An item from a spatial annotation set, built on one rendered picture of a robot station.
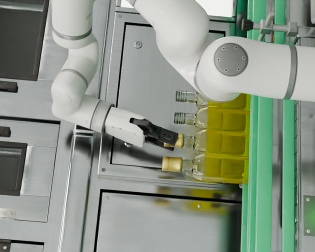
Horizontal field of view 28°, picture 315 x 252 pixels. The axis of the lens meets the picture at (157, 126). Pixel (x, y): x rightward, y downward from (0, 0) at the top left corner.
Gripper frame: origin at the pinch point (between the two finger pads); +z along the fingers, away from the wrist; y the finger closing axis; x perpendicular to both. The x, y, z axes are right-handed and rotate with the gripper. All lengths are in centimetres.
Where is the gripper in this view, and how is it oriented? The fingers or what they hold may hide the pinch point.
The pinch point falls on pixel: (168, 140)
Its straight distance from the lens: 148.9
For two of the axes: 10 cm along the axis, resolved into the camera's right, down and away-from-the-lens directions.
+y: 0.5, -3.1, -9.5
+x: 3.3, -8.9, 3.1
